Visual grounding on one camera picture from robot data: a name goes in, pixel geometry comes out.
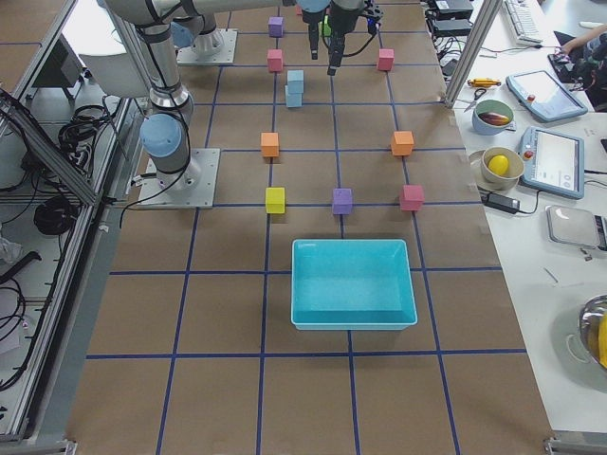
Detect pink foam block far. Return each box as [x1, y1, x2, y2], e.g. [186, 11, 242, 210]
[377, 47, 395, 72]

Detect black power adapter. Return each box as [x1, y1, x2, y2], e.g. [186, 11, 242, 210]
[482, 191, 520, 214]

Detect yellow foam block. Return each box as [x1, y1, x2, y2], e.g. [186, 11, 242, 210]
[265, 187, 285, 214]

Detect beige bowl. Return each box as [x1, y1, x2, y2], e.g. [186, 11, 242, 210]
[480, 147, 524, 191]

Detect orange foam block left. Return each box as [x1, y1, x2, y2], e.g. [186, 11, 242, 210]
[260, 132, 280, 158]

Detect blue teach pendant near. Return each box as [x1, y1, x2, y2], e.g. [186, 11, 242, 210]
[519, 127, 585, 200]

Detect green bowl with fruit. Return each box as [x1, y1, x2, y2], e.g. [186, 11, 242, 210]
[471, 100, 514, 136]

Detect turquoise plastic tray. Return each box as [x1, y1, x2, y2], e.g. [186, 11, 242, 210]
[291, 239, 418, 331]

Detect yellow orange tool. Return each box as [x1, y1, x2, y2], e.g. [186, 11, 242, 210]
[467, 78, 502, 88]

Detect blue teach pendant far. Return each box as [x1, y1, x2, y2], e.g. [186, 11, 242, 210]
[506, 70, 588, 122]

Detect pink foam block near right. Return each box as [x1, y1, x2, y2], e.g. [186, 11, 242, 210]
[399, 185, 425, 211]

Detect yellow lemon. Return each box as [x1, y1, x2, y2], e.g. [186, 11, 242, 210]
[487, 154, 509, 176]

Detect orange foam block right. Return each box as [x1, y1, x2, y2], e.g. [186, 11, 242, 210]
[391, 131, 414, 156]

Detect purple foam block near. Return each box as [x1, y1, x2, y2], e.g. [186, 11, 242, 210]
[332, 188, 354, 215]

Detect grey kitchen scale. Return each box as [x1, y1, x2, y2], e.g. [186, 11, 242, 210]
[546, 205, 606, 251]

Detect metal bowl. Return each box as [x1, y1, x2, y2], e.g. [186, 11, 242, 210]
[565, 295, 606, 372]

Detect aluminium frame post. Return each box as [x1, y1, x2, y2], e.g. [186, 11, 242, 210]
[444, 0, 502, 108]

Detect blue teach pendant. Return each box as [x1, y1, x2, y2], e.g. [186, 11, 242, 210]
[506, 70, 588, 122]
[519, 127, 585, 200]

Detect pink foam block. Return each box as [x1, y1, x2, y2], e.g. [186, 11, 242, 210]
[377, 47, 395, 72]
[399, 185, 425, 211]
[267, 48, 284, 73]

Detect scissors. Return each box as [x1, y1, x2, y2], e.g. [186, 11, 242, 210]
[465, 87, 487, 112]

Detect light blue foam block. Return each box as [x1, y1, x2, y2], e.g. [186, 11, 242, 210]
[285, 87, 303, 108]
[287, 69, 304, 94]

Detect lime green foam block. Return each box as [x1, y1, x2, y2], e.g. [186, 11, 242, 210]
[320, 15, 332, 38]

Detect white keyboard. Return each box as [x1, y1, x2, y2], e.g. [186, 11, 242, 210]
[503, 0, 543, 46]

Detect purple foam block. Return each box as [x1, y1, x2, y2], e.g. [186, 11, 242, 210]
[267, 16, 285, 38]
[332, 188, 354, 215]

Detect orange foam block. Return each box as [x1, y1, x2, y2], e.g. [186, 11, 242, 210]
[391, 131, 414, 156]
[260, 132, 280, 158]

